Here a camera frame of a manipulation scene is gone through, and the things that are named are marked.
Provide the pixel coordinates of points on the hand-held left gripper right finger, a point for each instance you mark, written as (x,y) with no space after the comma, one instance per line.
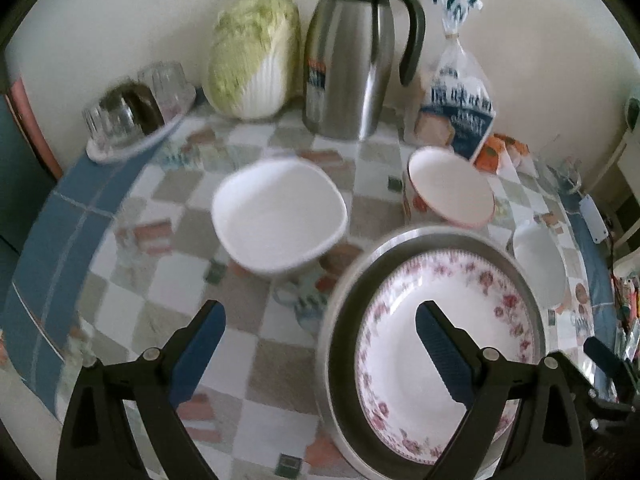
(445,355)

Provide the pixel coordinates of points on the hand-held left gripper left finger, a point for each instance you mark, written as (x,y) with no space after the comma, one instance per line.
(200,355)

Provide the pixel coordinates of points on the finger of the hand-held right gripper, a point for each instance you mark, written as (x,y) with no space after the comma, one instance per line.
(605,360)

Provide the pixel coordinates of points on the round pink floral plate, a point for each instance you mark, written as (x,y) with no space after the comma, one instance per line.
(400,360)

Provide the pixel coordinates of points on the large stainless steel plate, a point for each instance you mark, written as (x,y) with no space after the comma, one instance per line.
(345,310)

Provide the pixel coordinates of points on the small white round bowl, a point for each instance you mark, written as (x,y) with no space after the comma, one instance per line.
(537,260)

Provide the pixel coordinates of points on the white square bowl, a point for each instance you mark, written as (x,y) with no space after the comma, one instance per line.
(275,210)

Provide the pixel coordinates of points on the strawberry print bowl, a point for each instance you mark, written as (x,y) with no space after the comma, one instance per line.
(445,185)

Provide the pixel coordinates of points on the white power adapter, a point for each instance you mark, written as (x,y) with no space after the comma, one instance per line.
(594,217)

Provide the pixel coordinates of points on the clear drinking glass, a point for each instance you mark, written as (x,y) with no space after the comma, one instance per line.
(565,172)

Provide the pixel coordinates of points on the orange snack packet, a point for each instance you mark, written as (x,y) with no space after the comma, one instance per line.
(487,157)
(517,150)

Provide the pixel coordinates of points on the white oval tray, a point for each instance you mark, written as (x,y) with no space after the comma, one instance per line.
(125,147)

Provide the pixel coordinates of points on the bag of toast bread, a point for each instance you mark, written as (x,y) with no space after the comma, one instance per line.
(455,110)

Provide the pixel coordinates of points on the clear glass cup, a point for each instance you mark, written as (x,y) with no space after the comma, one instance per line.
(107,122)
(167,85)

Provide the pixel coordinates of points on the dark glass cup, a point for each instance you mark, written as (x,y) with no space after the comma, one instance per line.
(142,105)

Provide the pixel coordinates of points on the napa cabbage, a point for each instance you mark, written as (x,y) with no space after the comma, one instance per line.
(250,60)

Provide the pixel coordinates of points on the stainless steel thermos jug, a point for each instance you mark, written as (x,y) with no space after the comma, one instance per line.
(345,60)

